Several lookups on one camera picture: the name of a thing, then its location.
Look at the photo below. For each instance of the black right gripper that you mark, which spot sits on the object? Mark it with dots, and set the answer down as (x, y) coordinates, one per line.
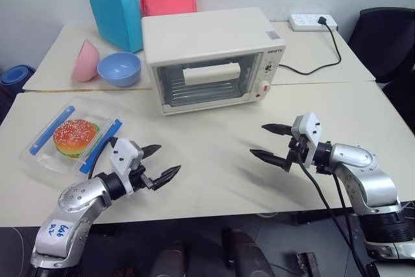
(301, 150)

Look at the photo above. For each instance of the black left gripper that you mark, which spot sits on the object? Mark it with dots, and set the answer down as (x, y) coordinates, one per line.
(141, 178)

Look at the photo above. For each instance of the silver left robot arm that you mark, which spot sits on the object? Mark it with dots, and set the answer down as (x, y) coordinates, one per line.
(74, 199)

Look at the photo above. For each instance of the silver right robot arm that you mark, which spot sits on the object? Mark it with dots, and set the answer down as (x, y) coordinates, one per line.
(366, 176)

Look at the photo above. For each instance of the white oven timer knob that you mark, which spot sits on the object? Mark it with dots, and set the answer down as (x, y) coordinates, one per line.
(262, 89)

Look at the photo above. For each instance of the clear plastic container blue clips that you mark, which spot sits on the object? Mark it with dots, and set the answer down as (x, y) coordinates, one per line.
(42, 160)

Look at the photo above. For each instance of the white toaster oven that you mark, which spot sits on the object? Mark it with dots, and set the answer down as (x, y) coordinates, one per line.
(207, 37)

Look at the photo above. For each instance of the toy hamburger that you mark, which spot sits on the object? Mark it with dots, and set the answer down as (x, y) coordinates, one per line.
(75, 134)

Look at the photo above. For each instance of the dark rounded shape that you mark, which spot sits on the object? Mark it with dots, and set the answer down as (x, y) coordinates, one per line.
(170, 260)
(249, 257)

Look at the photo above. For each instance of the blue bowl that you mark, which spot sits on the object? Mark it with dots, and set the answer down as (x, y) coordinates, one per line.
(119, 69)

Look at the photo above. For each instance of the pink bowl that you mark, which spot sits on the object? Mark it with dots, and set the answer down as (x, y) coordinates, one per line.
(84, 63)

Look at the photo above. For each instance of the dark rectangular block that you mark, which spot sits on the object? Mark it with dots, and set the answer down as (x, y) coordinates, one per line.
(308, 265)

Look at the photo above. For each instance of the white power strip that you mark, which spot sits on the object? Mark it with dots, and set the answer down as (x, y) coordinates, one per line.
(304, 22)

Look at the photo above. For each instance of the black power plug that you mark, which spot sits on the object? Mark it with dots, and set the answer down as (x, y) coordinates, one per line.
(323, 21)

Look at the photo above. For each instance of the black office chair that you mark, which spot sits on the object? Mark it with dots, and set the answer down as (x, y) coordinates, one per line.
(386, 40)

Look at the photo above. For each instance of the blue fabric bag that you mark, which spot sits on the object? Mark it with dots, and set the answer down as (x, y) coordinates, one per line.
(113, 11)

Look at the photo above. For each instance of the blue rolled mat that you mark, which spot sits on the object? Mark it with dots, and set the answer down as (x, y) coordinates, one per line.
(16, 76)

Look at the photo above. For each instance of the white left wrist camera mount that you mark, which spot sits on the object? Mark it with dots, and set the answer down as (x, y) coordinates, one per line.
(124, 157)

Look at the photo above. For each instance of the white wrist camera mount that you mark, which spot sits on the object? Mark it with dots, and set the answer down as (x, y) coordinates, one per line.
(124, 157)
(308, 127)

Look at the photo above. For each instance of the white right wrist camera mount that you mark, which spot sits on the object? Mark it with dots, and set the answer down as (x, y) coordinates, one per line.
(308, 127)

